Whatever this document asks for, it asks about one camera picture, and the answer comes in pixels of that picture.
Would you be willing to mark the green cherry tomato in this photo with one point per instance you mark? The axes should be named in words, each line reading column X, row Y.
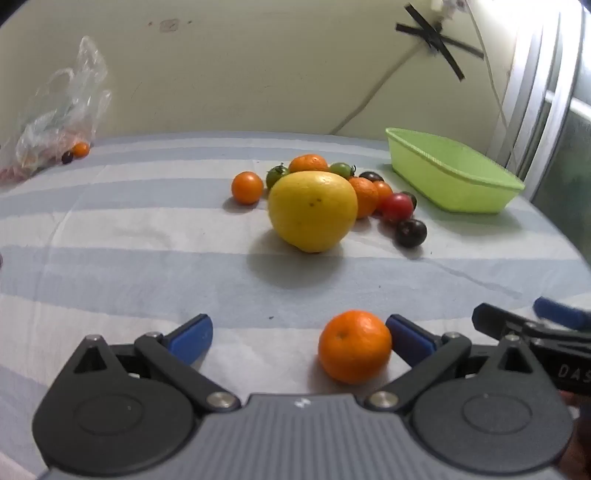
column 341, row 169
column 276, row 176

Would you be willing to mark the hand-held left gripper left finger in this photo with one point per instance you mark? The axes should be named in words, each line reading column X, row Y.
column 194, row 337

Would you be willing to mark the mandarin orange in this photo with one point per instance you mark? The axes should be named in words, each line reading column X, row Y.
column 308, row 163
column 367, row 198
column 353, row 346

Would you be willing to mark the frosted window glass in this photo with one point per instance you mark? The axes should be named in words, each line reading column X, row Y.
column 568, row 184

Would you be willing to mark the red cherry tomato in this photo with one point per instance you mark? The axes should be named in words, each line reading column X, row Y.
column 397, row 208

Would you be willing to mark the black tape cross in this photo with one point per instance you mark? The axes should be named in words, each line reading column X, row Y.
column 434, row 39

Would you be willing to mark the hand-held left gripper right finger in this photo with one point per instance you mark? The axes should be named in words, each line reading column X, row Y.
column 408, row 339

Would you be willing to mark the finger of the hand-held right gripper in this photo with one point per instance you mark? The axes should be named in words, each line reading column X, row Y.
column 494, row 318
column 561, row 316

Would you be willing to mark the striped bed sheet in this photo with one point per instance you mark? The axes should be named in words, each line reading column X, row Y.
column 138, row 258

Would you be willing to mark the large yellow grapefruit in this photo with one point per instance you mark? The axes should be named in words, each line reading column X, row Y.
column 311, row 210

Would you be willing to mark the dark purple cherry tomato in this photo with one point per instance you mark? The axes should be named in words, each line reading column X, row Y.
column 371, row 176
column 412, row 198
column 411, row 232
column 67, row 158

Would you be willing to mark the clear plastic bag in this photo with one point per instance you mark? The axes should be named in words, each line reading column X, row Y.
column 55, row 124

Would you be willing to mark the grey window frame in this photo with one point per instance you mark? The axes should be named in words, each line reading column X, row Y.
column 531, row 92

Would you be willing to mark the light green plastic basket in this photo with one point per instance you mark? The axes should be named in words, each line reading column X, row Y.
column 443, row 180

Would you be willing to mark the orange cherry tomato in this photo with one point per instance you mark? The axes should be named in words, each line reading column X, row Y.
column 247, row 187
column 81, row 149
column 384, row 191

